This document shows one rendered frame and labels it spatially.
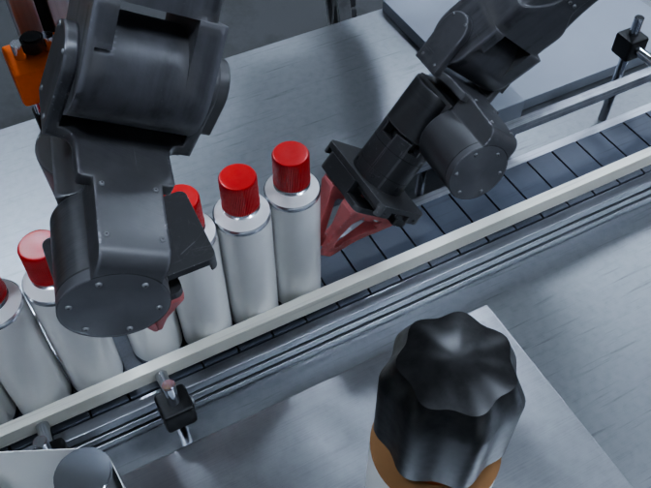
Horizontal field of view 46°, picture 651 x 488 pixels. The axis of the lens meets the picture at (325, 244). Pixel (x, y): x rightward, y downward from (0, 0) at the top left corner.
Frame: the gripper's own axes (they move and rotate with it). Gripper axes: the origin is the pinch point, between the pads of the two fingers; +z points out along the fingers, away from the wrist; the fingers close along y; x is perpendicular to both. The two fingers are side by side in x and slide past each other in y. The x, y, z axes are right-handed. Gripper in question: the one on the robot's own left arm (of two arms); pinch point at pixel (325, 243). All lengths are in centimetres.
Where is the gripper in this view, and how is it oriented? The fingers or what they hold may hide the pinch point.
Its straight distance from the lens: 79.5
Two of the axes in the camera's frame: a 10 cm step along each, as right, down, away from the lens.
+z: -5.6, 7.2, 4.1
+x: 6.8, 1.1, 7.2
